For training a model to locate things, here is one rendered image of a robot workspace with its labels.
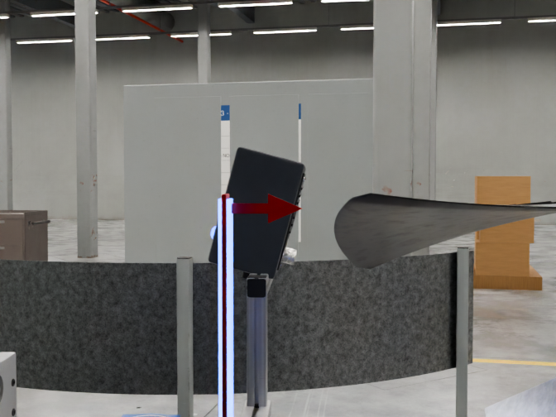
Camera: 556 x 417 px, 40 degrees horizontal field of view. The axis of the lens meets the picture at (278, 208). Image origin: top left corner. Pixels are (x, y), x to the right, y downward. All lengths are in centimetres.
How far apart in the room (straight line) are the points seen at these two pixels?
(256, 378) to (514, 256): 756
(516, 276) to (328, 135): 305
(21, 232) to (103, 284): 486
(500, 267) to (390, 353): 618
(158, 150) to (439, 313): 470
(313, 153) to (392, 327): 421
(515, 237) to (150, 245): 394
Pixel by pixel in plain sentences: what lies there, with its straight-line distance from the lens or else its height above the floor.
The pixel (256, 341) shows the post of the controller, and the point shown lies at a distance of 118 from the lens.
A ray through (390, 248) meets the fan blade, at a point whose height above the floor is 114.
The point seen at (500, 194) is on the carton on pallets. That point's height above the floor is 103.
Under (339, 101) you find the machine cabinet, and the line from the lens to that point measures 662.
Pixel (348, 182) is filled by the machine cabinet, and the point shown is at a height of 117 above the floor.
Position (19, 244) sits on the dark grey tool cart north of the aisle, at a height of 61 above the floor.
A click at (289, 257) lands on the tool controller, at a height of 108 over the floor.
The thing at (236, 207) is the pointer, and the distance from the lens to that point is 62.
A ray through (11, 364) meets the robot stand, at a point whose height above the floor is 98.
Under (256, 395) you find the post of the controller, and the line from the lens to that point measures 120.
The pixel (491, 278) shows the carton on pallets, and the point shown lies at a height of 12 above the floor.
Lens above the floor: 120
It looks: 2 degrees down
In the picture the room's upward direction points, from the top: straight up
